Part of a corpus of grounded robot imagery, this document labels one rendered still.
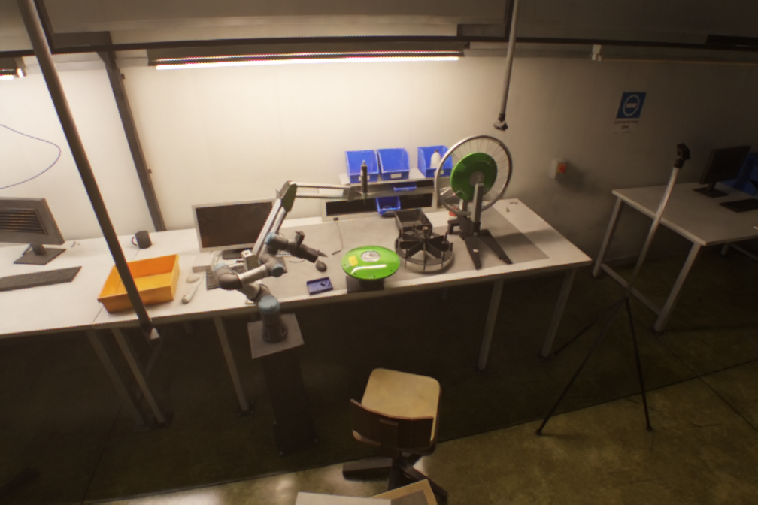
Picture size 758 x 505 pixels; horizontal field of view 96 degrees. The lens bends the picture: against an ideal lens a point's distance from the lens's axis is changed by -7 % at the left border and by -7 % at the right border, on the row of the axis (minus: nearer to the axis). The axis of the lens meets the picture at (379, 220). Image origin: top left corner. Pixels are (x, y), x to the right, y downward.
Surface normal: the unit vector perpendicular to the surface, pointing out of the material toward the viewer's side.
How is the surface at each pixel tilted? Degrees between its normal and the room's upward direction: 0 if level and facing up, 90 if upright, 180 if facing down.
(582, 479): 0
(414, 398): 0
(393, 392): 0
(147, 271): 86
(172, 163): 90
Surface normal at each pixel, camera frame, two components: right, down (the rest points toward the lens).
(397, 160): 0.19, 0.47
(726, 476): 0.00, -0.88
